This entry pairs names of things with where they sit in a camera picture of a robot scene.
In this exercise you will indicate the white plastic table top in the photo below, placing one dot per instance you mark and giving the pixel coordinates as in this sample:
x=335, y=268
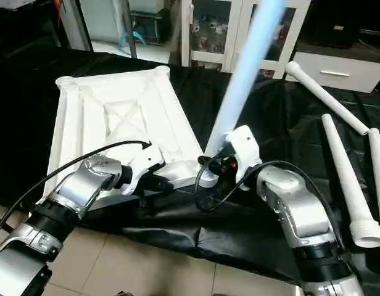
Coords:
x=116, y=117

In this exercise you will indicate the teal plastic object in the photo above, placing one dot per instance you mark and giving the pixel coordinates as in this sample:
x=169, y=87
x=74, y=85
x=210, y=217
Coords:
x=133, y=36

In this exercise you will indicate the black equipment case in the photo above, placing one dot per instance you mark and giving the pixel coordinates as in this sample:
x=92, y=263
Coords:
x=329, y=21

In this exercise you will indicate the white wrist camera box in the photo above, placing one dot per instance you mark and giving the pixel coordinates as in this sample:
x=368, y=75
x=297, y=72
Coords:
x=245, y=148
x=144, y=160

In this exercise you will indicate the grey metal pole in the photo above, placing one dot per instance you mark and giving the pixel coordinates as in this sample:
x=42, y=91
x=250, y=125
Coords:
x=131, y=28

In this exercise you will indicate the black work mat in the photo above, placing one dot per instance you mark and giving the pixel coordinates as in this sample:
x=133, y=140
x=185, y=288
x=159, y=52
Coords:
x=29, y=111

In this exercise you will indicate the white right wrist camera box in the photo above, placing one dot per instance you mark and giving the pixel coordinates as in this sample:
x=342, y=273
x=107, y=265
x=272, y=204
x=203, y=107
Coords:
x=245, y=148

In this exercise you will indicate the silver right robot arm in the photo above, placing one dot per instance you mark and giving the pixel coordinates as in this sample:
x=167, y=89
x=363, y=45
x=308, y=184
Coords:
x=298, y=209

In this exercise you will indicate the white drawer unit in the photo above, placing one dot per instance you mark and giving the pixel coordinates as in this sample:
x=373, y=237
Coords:
x=341, y=71

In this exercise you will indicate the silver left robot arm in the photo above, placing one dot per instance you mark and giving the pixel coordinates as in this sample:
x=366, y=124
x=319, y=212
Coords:
x=85, y=185

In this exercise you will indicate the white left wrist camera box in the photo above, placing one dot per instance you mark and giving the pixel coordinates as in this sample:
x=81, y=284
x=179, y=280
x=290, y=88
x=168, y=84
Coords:
x=144, y=160

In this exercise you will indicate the white glass door cabinet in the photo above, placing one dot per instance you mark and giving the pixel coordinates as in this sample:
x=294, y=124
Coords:
x=208, y=31

